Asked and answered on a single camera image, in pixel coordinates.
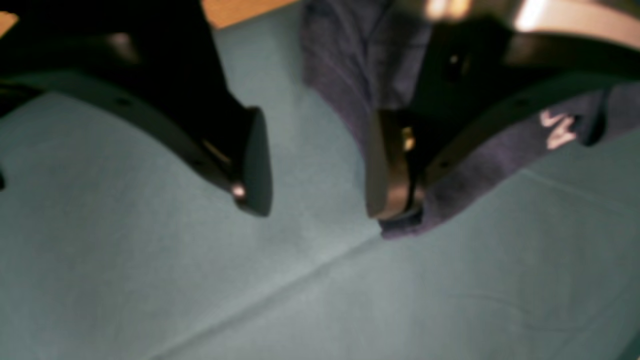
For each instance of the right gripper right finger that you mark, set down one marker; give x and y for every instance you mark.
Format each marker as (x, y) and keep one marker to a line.
(477, 78)

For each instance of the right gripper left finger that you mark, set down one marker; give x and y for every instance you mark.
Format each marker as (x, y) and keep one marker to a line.
(152, 63)

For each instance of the blue-grey heathered T-shirt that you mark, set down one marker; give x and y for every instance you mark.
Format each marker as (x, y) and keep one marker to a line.
(365, 55)

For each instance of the teal table cloth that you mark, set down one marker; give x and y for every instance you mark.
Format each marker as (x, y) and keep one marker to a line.
(111, 249)

